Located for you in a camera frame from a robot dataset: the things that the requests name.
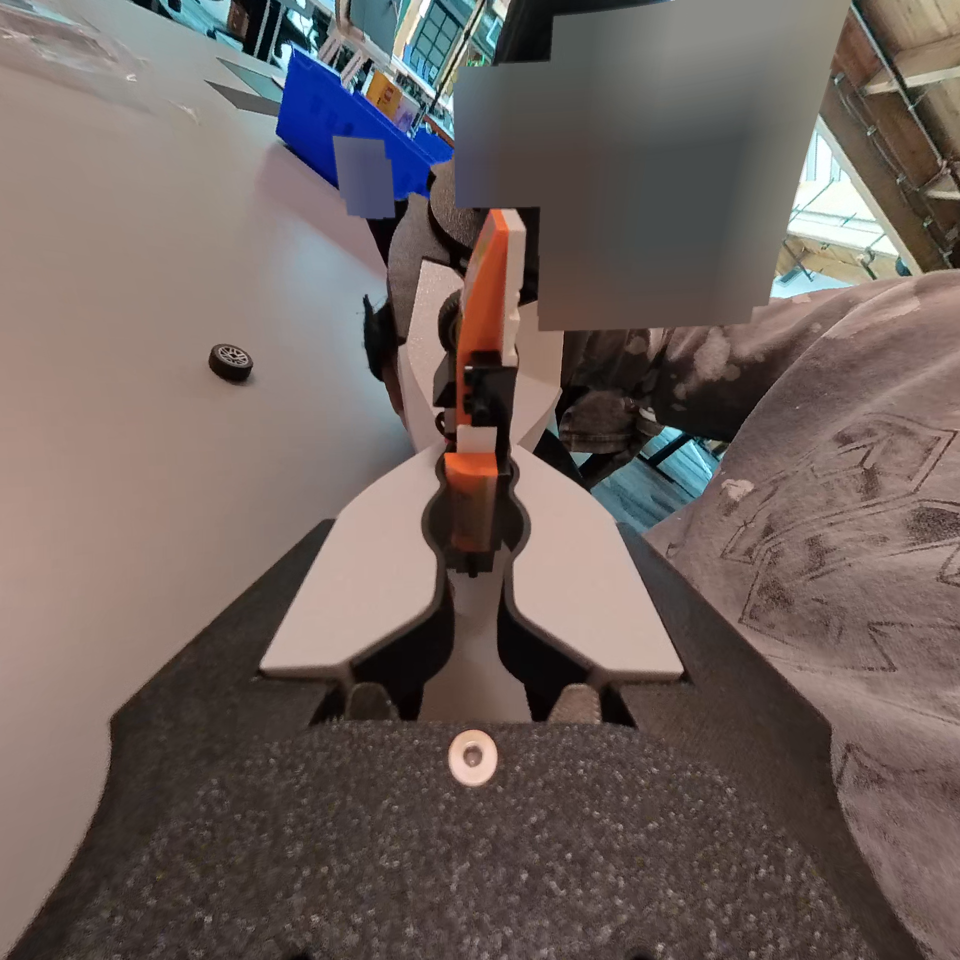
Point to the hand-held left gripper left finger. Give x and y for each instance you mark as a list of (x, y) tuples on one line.
[(360, 593)]

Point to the person's right hand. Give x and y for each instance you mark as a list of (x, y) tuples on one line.
[(383, 353)]

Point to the orange white lego car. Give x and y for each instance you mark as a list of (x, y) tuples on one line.
[(483, 345)]

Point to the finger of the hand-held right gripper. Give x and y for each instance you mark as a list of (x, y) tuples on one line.
[(540, 383), (432, 338)]

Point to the blue storage bin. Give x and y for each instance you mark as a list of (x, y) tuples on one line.
[(323, 120)]

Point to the black lego tire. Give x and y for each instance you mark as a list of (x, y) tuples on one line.
[(230, 362)]

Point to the yellow cardboard box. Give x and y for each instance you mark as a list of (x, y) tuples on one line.
[(393, 102)]

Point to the wooden beam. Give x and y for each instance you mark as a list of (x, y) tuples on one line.
[(915, 68)]

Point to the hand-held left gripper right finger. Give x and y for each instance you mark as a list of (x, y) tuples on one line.
[(593, 593)]

